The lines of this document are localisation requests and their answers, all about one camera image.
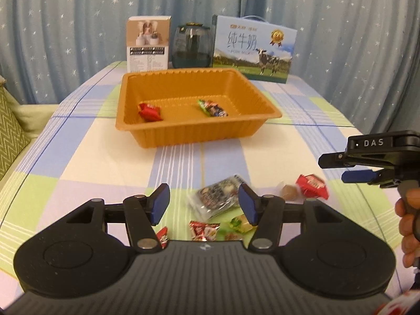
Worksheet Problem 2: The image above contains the orange plastic tray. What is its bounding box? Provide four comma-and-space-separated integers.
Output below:
115, 67, 283, 149

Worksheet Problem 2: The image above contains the red white candy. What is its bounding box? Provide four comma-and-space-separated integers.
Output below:
188, 220, 221, 242

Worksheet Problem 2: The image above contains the green red candy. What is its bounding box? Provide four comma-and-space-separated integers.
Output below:
219, 214, 258, 242

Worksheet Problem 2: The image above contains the dark green humidifier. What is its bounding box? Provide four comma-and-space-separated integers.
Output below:
172, 23, 214, 69

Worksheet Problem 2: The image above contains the silver black snack packet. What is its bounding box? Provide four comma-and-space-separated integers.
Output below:
188, 174, 246, 220

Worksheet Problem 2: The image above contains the person's right hand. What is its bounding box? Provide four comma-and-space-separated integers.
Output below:
395, 198, 420, 269

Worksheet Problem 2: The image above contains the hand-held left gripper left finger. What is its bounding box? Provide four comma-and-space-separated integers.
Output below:
62, 183, 171, 254

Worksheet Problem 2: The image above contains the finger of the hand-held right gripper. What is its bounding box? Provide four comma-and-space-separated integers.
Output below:
340, 169, 402, 188
318, 151, 396, 169

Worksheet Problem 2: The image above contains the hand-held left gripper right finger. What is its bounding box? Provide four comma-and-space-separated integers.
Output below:
238, 183, 349, 250

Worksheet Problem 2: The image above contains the green and dark wrapped candy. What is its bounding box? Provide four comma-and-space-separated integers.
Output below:
197, 99, 229, 118

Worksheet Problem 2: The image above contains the white humidifier box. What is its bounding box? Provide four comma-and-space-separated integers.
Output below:
127, 16, 172, 73

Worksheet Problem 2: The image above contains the milk carton box with cow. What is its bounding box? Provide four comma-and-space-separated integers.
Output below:
212, 14, 298, 84

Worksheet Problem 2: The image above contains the blue star curtain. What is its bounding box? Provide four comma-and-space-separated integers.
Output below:
0, 0, 420, 133

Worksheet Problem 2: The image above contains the small red candy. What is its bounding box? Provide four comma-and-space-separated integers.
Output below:
156, 226, 170, 249

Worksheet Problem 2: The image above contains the green zigzag cushion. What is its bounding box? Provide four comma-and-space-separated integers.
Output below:
0, 85, 32, 182

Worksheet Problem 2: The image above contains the light green sofa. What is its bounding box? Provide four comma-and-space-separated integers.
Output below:
0, 76, 61, 187

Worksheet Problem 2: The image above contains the brown round candy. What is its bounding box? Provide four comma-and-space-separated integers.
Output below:
277, 180, 300, 201

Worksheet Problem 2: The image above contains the large red snack packet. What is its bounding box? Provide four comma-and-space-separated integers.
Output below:
295, 174, 329, 200

